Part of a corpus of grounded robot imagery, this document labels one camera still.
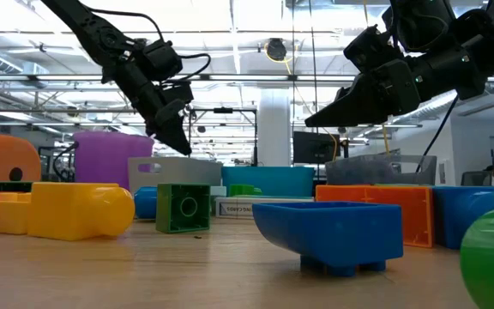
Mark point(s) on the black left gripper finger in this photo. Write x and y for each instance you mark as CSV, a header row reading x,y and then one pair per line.
x,y
172,129

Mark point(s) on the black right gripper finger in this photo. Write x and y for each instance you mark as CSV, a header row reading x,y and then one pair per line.
x,y
350,109

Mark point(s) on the light gray storage bin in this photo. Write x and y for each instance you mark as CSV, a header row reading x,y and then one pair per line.
x,y
187,173

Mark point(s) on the dark gray storage bin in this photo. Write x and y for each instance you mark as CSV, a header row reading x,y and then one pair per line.
x,y
371,171

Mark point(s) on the purple plastic bucket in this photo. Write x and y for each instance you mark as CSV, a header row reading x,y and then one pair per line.
x,y
101,156

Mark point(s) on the pale cyan brick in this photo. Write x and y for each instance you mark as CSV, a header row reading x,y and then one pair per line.
x,y
218,192

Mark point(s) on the blue rounded brick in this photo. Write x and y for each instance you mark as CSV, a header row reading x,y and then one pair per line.
x,y
145,202
461,214

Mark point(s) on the small green brick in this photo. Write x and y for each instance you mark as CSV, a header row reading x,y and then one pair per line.
x,y
242,191

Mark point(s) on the green square brick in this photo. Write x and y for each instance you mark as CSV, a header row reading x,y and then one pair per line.
x,y
182,225

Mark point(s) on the orange brick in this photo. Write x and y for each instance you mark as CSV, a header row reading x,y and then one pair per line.
x,y
375,214

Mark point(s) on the white playing card box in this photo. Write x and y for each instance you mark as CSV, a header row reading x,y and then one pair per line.
x,y
272,208

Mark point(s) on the large yellow rounded brick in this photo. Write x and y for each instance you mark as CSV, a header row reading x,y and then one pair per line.
x,y
71,210

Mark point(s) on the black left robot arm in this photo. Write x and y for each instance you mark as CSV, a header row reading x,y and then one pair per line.
x,y
97,34

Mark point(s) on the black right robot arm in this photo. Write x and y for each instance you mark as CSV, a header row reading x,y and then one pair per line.
x,y
478,43

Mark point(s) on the black computer monitor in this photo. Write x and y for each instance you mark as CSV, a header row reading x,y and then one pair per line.
x,y
313,148

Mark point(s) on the white building column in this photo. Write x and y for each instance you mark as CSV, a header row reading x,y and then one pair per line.
x,y
275,129

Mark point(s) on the teal storage bin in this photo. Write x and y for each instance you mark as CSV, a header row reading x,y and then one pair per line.
x,y
268,182

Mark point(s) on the gray office chair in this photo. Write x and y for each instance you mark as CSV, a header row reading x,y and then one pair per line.
x,y
474,179

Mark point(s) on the blue scoop-shaped brick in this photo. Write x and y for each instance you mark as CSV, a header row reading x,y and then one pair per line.
x,y
333,232

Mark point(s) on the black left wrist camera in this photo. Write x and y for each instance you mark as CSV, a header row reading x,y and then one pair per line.
x,y
161,60

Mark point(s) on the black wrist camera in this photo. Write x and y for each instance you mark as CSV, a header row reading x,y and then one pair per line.
x,y
161,60
367,47

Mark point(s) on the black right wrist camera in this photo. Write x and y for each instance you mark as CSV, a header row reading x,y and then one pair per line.
x,y
367,47

